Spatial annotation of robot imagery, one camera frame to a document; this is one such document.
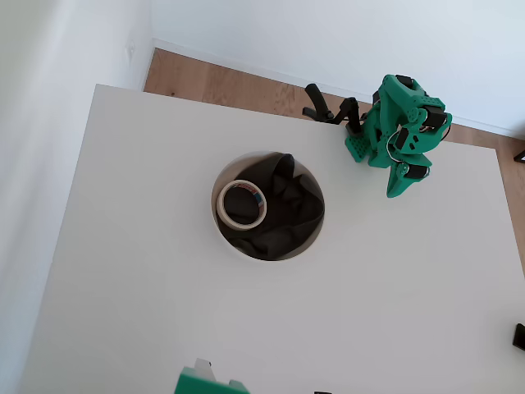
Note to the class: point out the white masking tape roll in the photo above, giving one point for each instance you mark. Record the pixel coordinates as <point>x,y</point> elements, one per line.
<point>221,205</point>

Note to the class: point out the black cloth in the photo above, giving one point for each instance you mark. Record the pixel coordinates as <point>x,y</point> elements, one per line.
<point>287,213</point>

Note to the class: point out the white round bowl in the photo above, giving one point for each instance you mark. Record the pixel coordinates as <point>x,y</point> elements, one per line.
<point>214,193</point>

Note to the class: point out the black framed object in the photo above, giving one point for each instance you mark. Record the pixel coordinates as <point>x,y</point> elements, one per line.
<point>521,157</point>

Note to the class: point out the black table clamp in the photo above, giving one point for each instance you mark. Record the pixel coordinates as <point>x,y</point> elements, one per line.
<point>318,100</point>
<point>350,113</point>

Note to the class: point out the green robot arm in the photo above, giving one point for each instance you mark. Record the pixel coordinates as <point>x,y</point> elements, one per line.
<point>393,106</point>

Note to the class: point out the small black box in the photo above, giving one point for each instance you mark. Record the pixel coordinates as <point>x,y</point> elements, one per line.
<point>520,336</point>

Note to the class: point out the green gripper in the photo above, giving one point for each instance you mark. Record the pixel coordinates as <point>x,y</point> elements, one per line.
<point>415,171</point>

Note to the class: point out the white bracket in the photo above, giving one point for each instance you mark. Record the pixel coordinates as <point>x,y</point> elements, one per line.
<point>204,367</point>

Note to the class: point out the green plastic block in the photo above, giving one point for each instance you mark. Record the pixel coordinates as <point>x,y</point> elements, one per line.
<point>205,383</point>

